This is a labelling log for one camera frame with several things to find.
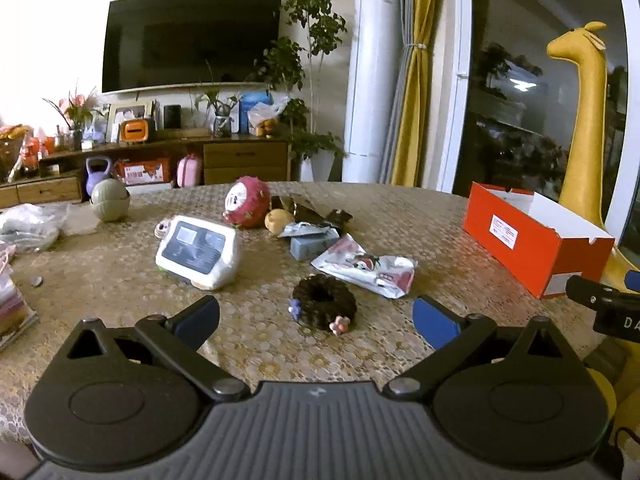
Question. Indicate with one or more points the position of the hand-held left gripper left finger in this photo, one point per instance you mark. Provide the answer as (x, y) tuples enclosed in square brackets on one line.
[(200, 319)]

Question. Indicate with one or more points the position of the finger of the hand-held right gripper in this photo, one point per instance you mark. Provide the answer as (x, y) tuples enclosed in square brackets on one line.
[(582, 287), (633, 280)]

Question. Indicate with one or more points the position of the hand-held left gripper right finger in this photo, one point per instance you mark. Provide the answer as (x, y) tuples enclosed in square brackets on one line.
[(434, 322)]

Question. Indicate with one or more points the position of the red cardboard shoe box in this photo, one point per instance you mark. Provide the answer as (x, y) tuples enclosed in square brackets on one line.
[(520, 245)]

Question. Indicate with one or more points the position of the black crochet scrunchie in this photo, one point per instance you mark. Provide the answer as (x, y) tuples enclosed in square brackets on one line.
[(325, 297)]

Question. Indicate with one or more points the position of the red fluffy plush doll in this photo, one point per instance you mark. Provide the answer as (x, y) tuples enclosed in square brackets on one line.
[(250, 200)]

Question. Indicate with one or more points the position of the gold patterned desktop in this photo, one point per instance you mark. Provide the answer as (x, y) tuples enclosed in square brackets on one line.
[(150, 305)]

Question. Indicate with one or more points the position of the white digital monitor device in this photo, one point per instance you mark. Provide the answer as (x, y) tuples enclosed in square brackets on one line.
[(200, 250)]

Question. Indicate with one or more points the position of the silver printed snack packet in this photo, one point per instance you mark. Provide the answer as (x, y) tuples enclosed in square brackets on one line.
[(370, 267)]

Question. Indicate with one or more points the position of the small yellow round toy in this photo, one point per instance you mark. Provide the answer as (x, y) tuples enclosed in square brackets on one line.
[(277, 221)]

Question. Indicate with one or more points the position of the blue-grey small box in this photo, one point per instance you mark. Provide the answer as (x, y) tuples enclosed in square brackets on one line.
[(312, 246)]

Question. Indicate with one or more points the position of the silver foil packet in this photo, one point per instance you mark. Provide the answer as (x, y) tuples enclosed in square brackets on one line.
[(305, 230)]

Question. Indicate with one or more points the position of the grey round lidded container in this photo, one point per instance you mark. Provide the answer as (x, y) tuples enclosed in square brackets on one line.
[(110, 202)]

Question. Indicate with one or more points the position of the pink small suitcase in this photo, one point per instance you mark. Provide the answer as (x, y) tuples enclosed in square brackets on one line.
[(190, 171)]

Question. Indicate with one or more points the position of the dark brown wrapper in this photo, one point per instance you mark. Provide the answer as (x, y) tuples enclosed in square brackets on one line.
[(310, 210)]

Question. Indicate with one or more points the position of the red printed gift box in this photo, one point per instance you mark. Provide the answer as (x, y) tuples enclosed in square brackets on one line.
[(145, 172)]

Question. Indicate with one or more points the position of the yellow giraffe toy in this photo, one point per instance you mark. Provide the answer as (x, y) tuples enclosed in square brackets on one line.
[(590, 125)]

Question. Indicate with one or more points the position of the wooden television cabinet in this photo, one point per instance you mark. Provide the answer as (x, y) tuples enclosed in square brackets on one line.
[(240, 160)]

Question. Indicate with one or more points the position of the purple kettlebell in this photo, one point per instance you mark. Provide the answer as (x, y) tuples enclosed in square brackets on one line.
[(97, 180)]

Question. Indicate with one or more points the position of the clear plastic bag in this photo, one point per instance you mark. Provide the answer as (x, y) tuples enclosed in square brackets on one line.
[(30, 225)]

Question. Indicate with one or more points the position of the glass vase with plant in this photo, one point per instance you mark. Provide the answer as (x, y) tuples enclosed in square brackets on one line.
[(222, 122)]

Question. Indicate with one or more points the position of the orange retro radio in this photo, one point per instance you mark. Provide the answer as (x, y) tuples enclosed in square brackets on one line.
[(135, 131)]

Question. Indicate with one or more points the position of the black speaker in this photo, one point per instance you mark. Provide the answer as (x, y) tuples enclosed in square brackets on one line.
[(172, 116)]

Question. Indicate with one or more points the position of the plastic bag of oranges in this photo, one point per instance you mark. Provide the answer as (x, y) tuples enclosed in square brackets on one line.
[(267, 120)]

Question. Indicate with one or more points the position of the glass sliding door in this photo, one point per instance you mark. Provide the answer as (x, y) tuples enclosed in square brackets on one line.
[(520, 85)]

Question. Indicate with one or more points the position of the red decorative items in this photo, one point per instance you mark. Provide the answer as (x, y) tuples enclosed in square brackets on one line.
[(40, 147)]

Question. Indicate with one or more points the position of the yellow curtain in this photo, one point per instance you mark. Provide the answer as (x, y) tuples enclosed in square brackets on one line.
[(420, 85)]

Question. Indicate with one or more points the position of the pink flower potted plant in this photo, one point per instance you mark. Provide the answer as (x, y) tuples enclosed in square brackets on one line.
[(75, 110)]

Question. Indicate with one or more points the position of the flower gift basket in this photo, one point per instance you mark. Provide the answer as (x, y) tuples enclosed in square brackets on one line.
[(11, 150)]

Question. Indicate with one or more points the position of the white standing air conditioner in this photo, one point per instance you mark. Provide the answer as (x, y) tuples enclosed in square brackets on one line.
[(375, 70)]

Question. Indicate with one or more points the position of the black television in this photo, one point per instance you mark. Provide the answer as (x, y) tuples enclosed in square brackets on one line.
[(190, 40)]

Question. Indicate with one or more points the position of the grey curtain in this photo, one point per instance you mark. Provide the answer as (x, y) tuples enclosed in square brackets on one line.
[(406, 20)]

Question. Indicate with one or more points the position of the tall green potted plant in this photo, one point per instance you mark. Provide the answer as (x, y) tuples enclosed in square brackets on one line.
[(317, 25)]

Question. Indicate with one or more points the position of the photo frame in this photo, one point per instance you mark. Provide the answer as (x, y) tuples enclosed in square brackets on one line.
[(130, 110)]

